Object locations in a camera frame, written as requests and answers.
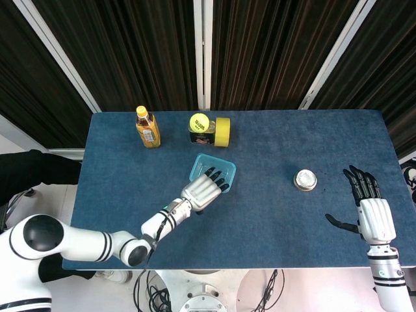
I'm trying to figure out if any thin black floor cable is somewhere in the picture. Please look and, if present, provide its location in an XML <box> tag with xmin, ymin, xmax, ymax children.
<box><xmin>255</xmin><ymin>268</ymin><xmax>285</xmax><ymax>312</ymax></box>

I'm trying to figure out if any yellow tennis ball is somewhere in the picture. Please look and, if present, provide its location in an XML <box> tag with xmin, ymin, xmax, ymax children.
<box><xmin>189</xmin><ymin>112</ymin><xmax>211</xmax><ymax>133</ymax></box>

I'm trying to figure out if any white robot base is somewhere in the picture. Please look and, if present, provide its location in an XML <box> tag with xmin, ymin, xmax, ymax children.
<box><xmin>155</xmin><ymin>269</ymin><xmax>248</xmax><ymax>312</ymax></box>

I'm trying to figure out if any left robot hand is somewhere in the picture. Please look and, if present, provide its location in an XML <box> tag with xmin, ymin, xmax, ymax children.
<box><xmin>180</xmin><ymin>166</ymin><xmax>231</xmax><ymax>213</ymax></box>

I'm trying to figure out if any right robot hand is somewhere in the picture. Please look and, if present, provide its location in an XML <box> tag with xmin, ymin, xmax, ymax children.
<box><xmin>325</xmin><ymin>164</ymin><xmax>397</xmax><ymax>244</ymax></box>

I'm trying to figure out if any blue plastic lid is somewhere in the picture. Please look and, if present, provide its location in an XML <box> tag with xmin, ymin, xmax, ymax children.
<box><xmin>188</xmin><ymin>153</ymin><xmax>237</xmax><ymax>195</ymax></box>

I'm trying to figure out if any yellow tea bottle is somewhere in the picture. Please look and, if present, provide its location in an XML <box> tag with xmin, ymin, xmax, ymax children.
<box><xmin>135</xmin><ymin>105</ymin><xmax>162</xmax><ymax>150</ymax></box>

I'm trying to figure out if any black floor cable bundle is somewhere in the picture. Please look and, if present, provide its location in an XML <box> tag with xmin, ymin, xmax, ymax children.
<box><xmin>144</xmin><ymin>271</ymin><xmax>172</xmax><ymax>312</ymax></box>

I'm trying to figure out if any black white patterned object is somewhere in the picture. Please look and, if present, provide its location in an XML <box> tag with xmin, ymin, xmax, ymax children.
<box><xmin>401</xmin><ymin>159</ymin><xmax>416</xmax><ymax>203</ymax></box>

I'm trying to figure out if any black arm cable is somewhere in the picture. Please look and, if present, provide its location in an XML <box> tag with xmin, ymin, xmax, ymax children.
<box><xmin>134</xmin><ymin>213</ymin><xmax>172</xmax><ymax>312</ymax></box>

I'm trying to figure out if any blue table cloth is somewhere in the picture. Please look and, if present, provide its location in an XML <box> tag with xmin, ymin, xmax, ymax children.
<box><xmin>61</xmin><ymin>110</ymin><xmax>416</xmax><ymax>270</ymax></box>

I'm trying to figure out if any metal chair frame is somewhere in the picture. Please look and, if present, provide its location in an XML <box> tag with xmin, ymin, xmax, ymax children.
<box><xmin>0</xmin><ymin>187</ymin><xmax>36</xmax><ymax>229</ymax></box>

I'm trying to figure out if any dark brown pleated curtain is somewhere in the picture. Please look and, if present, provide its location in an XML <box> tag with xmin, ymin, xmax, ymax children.
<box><xmin>0</xmin><ymin>0</ymin><xmax>416</xmax><ymax>160</ymax></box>

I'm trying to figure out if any white frame post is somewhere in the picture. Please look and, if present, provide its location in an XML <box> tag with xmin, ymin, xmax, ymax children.
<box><xmin>12</xmin><ymin>0</ymin><xmax>102</xmax><ymax>114</ymax></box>
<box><xmin>193</xmin><ymin>0</ymin><xmax>213</xmax><ymax>111</ymax></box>
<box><xmin>298</xmin><ymin>0</ymin><xmax>371</xmax><ymax>111</ymax></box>

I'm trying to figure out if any yellow tape roll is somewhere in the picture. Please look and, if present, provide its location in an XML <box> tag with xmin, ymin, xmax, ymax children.
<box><xmin>213</xmin><ymin>117</ymin><xmax>232</xmax><ymax>148</ymax></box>

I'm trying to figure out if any small round silver can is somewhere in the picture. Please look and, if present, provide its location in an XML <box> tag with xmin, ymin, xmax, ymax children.
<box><xmin>293</xmin><ymin>169</ymin><xmax>318</xmax><ymax>192</ymax></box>

